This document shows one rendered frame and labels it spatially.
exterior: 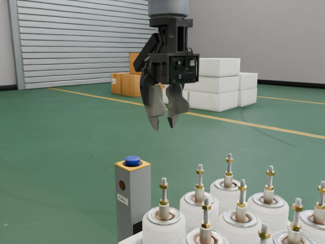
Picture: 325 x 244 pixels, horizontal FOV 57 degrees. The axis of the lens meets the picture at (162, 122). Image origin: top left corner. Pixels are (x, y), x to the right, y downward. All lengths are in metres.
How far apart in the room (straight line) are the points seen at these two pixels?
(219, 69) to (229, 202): 2.39
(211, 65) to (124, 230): 2.50
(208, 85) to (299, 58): 2.96
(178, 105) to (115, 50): 5.79
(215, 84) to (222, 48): 3.53
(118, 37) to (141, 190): 5.73
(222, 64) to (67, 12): 3.48
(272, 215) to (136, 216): 0.34
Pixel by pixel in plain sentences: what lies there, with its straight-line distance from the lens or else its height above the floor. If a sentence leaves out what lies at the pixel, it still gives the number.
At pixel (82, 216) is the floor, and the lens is 1.23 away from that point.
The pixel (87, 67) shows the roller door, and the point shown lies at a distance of 6.00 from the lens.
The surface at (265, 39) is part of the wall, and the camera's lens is 6.18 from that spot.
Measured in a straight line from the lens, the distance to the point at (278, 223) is 0.78.
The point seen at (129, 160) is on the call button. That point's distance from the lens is 0.79.
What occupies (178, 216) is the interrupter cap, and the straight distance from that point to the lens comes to 0.69.
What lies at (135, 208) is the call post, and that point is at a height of 0.20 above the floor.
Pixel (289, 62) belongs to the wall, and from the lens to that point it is 5.97.
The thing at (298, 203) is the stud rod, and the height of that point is 0.34.
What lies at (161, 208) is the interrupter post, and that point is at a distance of 0.67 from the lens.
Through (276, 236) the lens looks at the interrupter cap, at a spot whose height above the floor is 0.25.
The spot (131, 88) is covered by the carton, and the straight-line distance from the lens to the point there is 4.22.
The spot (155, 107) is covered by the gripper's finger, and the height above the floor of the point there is 0.50.
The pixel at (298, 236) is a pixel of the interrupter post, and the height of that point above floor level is 0.27.
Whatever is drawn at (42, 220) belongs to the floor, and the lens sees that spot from 1.24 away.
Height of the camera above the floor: 0.60
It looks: 13 degrees down
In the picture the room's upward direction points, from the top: straight up
